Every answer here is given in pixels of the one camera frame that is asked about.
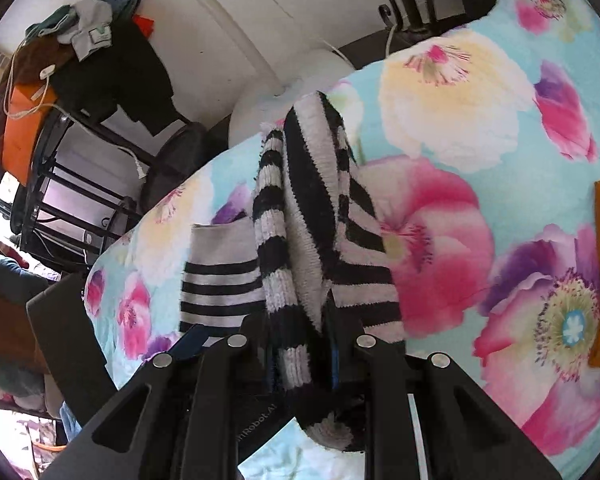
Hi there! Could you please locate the floral printed blanket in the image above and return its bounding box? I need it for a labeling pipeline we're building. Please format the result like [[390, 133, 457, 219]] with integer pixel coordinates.
[[82, 0, 600, 480]]

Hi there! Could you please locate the white wall pipe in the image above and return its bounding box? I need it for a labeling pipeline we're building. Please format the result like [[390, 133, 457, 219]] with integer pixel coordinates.
[[162, 0, 286, 96]]

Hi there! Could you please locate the pile of mixed clothes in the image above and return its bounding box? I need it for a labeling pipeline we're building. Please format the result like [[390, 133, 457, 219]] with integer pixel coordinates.
[[0, 255, 61, 411]]

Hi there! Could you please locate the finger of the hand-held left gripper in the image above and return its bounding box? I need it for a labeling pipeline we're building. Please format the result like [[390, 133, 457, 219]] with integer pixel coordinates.
[[172, 324, 208, 361]]

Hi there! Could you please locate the grey garment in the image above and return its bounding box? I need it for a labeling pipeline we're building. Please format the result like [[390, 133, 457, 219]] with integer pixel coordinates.
[[57, 0, 113, 61]]

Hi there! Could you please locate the orange bag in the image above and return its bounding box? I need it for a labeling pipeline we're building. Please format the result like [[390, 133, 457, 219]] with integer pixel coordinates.
[[2, 82, 58, 186]]

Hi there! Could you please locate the white round object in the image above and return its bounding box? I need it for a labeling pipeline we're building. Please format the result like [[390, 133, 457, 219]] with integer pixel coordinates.
[[228, 47, 356, 153]]

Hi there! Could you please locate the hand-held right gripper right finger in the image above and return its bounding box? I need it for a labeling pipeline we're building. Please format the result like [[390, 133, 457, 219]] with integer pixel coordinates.
[[330, 317, 563, 480]]

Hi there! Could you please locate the dark flat panel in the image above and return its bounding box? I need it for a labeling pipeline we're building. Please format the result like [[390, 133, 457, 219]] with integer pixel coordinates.
[[26, 272, 118, 426]]

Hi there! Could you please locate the black garment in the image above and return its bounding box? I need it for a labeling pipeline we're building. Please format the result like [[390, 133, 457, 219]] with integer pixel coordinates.
[[50, 20, 191, 136]]

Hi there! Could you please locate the white cable with adapter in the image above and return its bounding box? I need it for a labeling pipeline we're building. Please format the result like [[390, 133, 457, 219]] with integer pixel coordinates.
[[2, 35, 148, 181]]

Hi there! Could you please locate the white box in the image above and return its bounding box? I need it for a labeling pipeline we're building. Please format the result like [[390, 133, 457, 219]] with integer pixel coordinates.
[[35, 125, 146, 261]]

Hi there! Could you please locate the thin white cable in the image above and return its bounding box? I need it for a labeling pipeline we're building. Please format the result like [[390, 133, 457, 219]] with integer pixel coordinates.
[[385, 0, 451, 56]]

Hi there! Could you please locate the black white striped sweater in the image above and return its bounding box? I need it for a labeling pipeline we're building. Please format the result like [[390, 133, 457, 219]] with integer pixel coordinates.
[[179, 91, 407, 453]]

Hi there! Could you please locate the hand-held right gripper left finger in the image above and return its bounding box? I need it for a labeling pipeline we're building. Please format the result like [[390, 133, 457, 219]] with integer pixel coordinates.
[[42, 314, 271, 480]]

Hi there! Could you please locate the black metal rack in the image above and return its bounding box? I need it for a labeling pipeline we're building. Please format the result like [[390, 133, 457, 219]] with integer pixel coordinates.
[[10, 105, 191, 266]]

